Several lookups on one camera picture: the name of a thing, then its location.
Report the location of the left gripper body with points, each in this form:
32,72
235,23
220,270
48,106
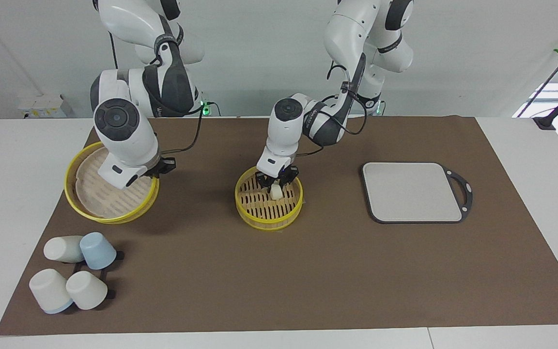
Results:
275,160

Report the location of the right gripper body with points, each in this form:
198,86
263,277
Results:
126,170

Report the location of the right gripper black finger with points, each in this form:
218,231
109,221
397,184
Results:
152,173
168,164

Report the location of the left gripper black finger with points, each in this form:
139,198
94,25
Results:
264,180
289,175

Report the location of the cream steamed bun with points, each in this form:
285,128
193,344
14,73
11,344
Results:
276,192

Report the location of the yellow-rimmed bamboo steamer lid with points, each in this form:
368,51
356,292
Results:
100,198

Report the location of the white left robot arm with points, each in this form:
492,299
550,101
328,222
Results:
351,29

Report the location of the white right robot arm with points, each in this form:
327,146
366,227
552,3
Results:
119,121

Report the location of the yellow-rimmed bamboo steamer base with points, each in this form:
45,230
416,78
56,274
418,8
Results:
259,206

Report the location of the green status light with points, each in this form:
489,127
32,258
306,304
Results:
205,108

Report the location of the light blue plastic cup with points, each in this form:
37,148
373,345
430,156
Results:
97,251

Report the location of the brown table mat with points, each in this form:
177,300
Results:
308,271

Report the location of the white plastic cup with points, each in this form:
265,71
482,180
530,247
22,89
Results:
62,248
87,291
49,290

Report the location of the white cardboard box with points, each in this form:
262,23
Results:
44,105

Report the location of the white grey-framed cutting board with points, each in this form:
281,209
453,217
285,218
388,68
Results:
407,191

